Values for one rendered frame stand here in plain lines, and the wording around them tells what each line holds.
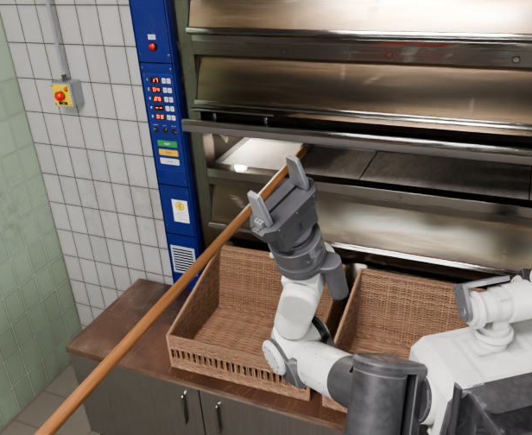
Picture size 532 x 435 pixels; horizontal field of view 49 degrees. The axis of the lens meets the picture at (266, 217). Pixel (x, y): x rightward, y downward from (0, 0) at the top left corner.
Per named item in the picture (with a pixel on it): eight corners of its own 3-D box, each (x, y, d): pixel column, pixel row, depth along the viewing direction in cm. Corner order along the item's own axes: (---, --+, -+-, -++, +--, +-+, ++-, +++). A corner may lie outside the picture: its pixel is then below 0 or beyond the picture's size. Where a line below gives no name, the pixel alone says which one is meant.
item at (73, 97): (66, 101, 247) (60, 78, 242) (85, 103, 243) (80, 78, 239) (54, 106, 241) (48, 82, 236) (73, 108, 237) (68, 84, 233)
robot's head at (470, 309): (524, 321, 95) (514, 275, 95) (476, 331, 93) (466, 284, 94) (503, 320, 101) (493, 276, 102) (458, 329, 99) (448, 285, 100)
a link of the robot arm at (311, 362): (325, 356, 130) (384, 383, 109) (276, 387, 125) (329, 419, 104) (307, 311, 128) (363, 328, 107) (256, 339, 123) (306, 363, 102)
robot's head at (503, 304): (535, 336, 98) (543, 293, 94) (479, 348, 97) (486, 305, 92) (511, 313, 104) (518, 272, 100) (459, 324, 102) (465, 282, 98)
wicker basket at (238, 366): (224, 295, 258) (218, 242, 245) (348, 319, 238) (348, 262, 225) (167, 368, 219) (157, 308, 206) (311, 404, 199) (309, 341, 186)
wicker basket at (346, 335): (357, 322, 236) (358, 265, 223) (506, 353, 215) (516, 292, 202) (319, 407, 197) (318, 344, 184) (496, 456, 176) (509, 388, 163)
